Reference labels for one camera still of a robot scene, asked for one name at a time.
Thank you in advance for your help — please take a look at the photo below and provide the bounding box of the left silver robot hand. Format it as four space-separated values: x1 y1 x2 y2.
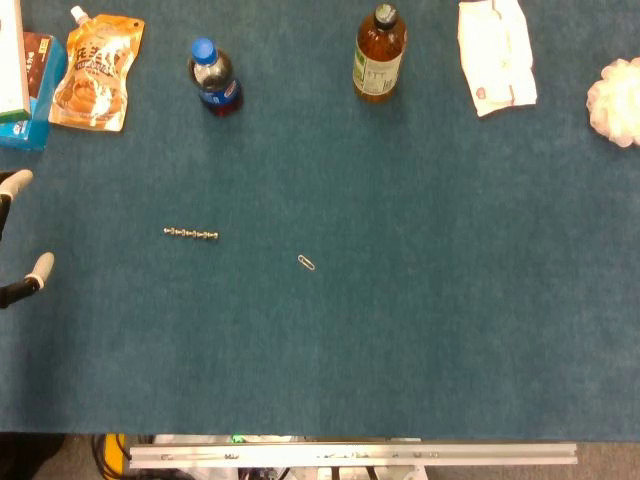
0 168 56 310

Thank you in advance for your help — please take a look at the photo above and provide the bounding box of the yellow black cable bundle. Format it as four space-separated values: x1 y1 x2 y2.
91 433 132 480

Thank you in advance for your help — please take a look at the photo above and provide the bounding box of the orange spout pouch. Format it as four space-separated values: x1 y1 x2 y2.
48 5 146 133

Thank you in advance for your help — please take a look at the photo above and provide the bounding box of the amber tea bottle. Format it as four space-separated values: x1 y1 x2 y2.
352 3 408 105

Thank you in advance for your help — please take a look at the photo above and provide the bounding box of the blue cap cola bottle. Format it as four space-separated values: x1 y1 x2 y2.
187 37 245 118

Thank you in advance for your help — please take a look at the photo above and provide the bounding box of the white carton box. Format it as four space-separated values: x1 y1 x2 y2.
0 0 32 124

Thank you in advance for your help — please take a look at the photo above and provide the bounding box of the silver bead chain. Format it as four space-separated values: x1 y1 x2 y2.
162 227 220 241

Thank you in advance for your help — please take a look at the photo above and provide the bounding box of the white wet wipes pack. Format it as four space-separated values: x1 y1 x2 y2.
457 0 539 119

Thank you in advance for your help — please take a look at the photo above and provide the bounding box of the aluminium extrusion rail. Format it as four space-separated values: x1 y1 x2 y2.
128 441 579 470

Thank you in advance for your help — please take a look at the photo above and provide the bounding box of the blue and brown snack box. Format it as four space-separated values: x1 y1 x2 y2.
0 31 69 152

